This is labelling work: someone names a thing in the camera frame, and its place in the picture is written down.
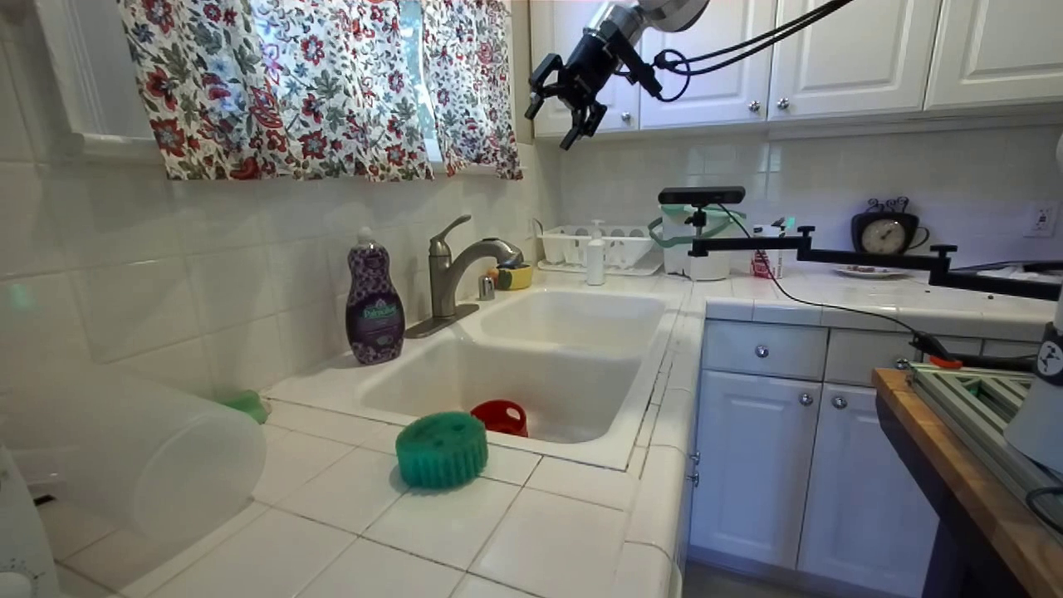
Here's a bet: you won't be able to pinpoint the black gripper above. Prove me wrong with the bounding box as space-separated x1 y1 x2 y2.
525 0 662 148

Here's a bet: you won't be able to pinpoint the brushed metal kitchen faucet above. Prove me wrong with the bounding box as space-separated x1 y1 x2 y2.
405 218 525 337

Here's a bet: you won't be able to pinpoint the white dish rack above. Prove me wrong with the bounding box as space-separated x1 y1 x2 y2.
537 226 655 268

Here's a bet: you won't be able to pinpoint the white hand soap dispenser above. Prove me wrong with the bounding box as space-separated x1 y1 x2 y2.
586 218 605 285

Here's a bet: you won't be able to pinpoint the yellow sponge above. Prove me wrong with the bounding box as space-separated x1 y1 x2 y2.
494 268 535 293

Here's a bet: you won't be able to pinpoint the white double sink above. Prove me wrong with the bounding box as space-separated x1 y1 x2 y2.
268 290 679 467

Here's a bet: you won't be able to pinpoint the purple dish soap bottle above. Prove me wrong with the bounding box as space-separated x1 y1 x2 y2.
347 229 405 364

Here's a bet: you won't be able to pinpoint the white upper cabinets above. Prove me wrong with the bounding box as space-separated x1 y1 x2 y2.
529 0 1063 142

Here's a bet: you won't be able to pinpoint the white cabinets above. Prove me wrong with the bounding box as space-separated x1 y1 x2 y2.
683 315 1042 598
529 0 1063 142

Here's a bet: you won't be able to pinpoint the red cup in sink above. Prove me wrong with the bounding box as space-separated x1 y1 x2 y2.
471 398 529 435

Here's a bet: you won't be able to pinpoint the floral window curtain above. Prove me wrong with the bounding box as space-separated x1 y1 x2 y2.
115 0 523 183

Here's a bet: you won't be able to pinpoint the black alarm clock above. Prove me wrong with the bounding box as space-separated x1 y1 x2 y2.
851 195 931 257

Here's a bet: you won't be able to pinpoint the green round scrubber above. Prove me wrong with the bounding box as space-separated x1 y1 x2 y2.
395 412 487 488

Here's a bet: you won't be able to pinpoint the white lower cabinets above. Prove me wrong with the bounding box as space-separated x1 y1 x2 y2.
683 315 1042 598

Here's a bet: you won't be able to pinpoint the white paper towel roll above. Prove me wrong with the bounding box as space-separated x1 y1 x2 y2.
0 362 265 542

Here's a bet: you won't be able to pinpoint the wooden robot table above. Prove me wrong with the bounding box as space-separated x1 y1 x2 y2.
875 369 1063 598

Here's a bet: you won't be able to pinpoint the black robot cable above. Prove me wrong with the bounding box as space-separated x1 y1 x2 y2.
651 0 858 107

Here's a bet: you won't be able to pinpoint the black camera on stand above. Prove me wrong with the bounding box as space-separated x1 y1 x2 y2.
657 187 746 207

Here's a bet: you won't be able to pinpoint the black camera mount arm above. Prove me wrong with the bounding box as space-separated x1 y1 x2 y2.
692 226 1060 303

